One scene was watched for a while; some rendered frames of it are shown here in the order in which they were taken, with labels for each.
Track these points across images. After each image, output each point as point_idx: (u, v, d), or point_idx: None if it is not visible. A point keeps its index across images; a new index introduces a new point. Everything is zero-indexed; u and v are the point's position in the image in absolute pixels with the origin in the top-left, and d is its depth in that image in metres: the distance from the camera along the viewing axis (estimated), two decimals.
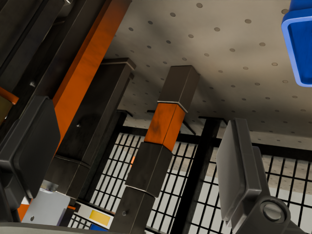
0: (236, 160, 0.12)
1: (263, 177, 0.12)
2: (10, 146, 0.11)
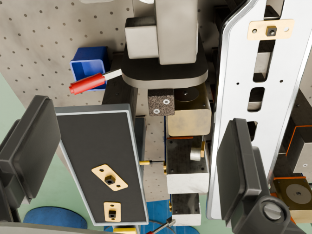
0: (236, 160, 0.12)
1: (263, 177, 0.12)
2: (10, 146, 0.11)
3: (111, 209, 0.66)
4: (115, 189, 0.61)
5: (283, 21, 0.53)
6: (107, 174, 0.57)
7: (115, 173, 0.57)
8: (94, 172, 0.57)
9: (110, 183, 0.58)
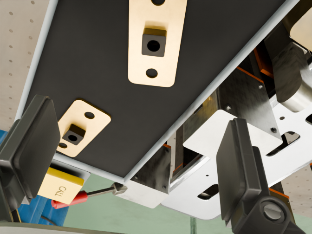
0: (236, 160, 0.12)
1: (263, 177, 0.12)
2: (10, 146, 0.11)
3: (79, 122, 0.27)
4: (136, 77, 0.23)
5: None
6: (159, 22, 0.20)
7: (179, 33, 0.20)
8: None
9: (150, 51, 0.20)
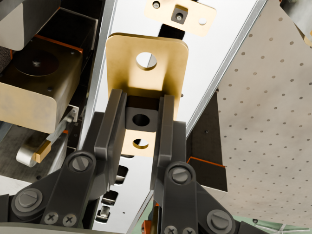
0: (156, 131, 0.12)
1: (183, 147, 0.12)
2: (104, 135, 0.12)
3: None
4: None
5: (200, 5, 0.33)
6: (148, 89, 0.14)
7: (177, 102, 0.15)
8: (110, 51, 0.13)
9: (137, 126, 0.15)
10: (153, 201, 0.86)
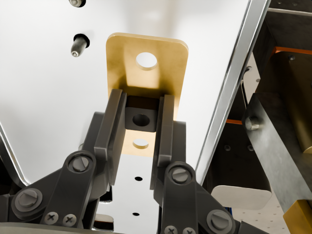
0: (156, 131, 0.12)
1: (183, 147, 0.12)
2: (104, 135, 0.12)
3: None
4: None
5: None
6: (148, 89, 0.14)
7: (177, 102, 0.15)
8: (110, 51, 0.13)
9: (137, 126, 0.15)
10: None
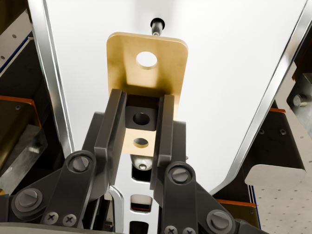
0: (156, 131, 0.12)
1: (183, 147, 0.12)
2: (104, 135, 0.12)
3: None
4: None
5: None
6: (148, 88, 0.14)
7: (177, 101, 0.15)
8: (111, 50, 0.13)
9: (138, 125, 0.15)
10: None
